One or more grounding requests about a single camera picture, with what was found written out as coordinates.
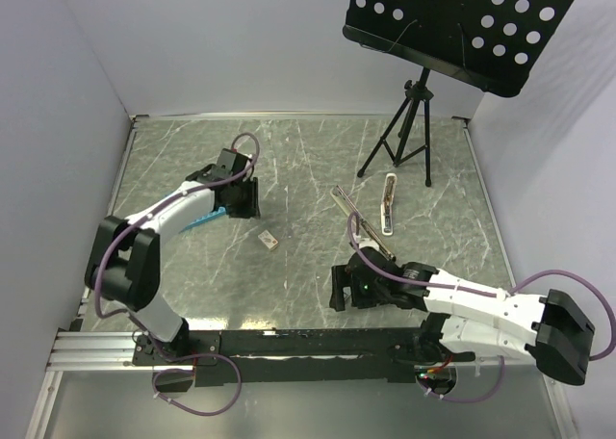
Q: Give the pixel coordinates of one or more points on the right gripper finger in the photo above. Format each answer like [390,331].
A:
[341,300]
[341,277]

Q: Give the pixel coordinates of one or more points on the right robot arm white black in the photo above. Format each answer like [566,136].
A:
[551,330]

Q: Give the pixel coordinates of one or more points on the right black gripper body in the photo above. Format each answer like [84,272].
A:
[368,296]

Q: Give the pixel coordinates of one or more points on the black tripod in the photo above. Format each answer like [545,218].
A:
[415,94]

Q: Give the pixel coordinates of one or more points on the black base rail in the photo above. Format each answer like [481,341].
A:
[219,357]

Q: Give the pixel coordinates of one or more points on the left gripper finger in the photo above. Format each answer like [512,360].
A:
[247,213]
[253,193]

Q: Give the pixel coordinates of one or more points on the long metal stapler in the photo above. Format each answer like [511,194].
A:
[364,229]

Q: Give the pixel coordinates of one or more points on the blue studded base plate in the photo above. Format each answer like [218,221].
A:
[220,212]

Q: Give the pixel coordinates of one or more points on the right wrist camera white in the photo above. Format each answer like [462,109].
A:
[361,241]

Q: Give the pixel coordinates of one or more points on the black perforated music stand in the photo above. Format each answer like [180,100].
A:
[491,45]

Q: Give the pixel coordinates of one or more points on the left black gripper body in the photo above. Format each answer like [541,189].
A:
[242,195]

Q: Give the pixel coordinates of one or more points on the white stapler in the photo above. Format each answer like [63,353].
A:
[386,205]

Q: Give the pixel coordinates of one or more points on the small staple box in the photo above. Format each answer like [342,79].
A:
[268,240]

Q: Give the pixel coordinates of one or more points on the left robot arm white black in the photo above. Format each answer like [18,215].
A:
[125,259]

